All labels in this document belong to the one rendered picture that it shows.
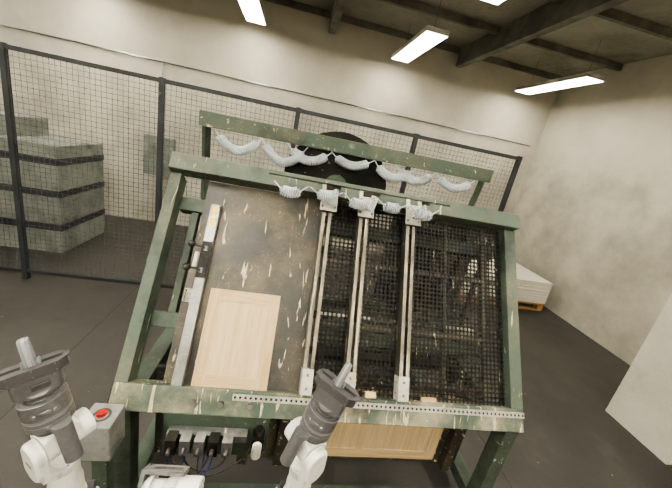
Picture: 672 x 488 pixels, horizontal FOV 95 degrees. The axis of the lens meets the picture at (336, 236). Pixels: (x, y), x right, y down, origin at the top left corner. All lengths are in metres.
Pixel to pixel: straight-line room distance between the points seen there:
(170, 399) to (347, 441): 1.14
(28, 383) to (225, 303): 1.01
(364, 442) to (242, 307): 1.22
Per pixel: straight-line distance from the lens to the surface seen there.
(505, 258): 2.32
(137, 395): 1.89
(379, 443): 2.45
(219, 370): 1.82
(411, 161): 2.44
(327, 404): 0.88
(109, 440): 1.74
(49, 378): 0.97
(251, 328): 1.79
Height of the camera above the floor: 2.17
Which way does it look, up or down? 17 degrees down
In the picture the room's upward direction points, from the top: 12 degrees clockwise
